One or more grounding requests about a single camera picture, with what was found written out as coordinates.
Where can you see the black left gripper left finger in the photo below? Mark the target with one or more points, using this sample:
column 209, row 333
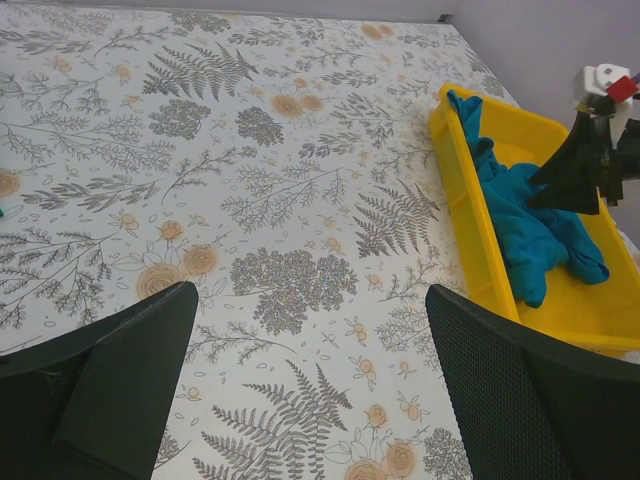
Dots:
column 93, row 403

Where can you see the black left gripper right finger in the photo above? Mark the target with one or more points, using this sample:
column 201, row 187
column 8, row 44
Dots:
column 529, row 406

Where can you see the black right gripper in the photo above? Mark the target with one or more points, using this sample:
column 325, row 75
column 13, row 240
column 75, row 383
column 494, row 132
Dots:
column 566, row 181

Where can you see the blue t shirt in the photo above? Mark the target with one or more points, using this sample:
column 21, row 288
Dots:
column 532, row 241

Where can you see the yellow plastic bin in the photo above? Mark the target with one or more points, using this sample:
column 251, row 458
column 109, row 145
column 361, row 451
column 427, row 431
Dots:
column 602, row 317

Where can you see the floral patterned table mat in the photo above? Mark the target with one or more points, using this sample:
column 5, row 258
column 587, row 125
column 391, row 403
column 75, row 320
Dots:
column 284, row 167

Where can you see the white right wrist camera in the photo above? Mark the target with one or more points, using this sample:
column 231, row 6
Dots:
column 608, row 91

